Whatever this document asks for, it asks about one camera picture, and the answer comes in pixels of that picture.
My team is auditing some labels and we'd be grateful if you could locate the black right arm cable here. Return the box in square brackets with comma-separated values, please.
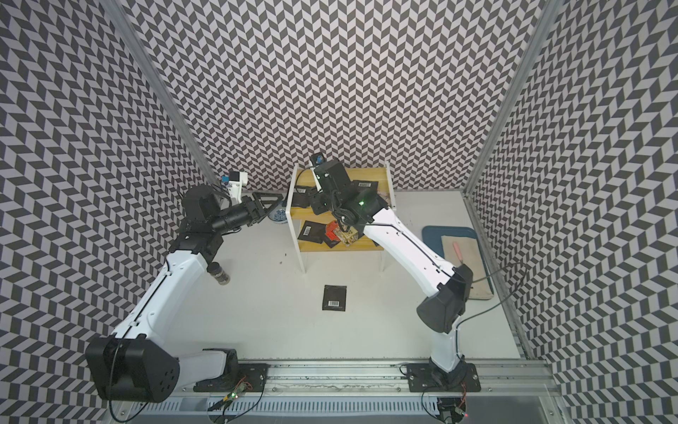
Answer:
[454, 261, 531, 340]

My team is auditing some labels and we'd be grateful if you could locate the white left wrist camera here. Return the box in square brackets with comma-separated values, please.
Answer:
[221, 171, 248, 204]

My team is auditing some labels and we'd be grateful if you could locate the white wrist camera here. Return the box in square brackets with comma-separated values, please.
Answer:
[310, 152, 327, 168]
[221, 171, 248, 204]

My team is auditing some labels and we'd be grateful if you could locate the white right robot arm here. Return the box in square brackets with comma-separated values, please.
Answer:
[310, 153, 473, 374]

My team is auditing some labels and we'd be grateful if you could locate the black tea bag with barcode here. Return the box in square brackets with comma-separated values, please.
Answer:
[322, 285, 347, 312]

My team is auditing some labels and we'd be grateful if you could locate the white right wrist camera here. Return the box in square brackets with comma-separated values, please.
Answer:
[310, 152, 327, 168]

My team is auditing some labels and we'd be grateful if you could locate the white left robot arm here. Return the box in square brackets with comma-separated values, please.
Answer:
[85, 184, 284, 403]

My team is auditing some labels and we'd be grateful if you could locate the metal base rail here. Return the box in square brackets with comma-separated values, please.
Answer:
[178, 360, 568, 423]

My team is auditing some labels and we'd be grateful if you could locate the red tea bag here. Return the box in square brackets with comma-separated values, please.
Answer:
[325, 221, 341, 243]

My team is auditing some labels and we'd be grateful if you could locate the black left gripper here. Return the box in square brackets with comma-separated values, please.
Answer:
[210, 192, 284, 234]

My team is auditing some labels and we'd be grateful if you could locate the small dark spice bottle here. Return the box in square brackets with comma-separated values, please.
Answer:
[207, 261, 231, 285]

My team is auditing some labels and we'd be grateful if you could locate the white wooden two-tier shelf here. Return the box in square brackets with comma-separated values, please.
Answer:
[285, 163, 397, 275]

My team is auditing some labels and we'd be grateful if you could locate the teal rectangular tray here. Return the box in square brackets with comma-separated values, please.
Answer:
[422, 225, 484, 261]

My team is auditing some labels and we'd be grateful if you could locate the pink handled metal spoon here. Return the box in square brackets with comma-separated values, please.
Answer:
[453, 242, 464, 263]

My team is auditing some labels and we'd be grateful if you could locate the blue white patterned bowl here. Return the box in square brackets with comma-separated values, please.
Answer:
[268, 208, 288, 224]

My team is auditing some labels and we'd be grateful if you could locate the beige folded cloth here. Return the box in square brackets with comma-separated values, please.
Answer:
[441, 236, 494, 300]

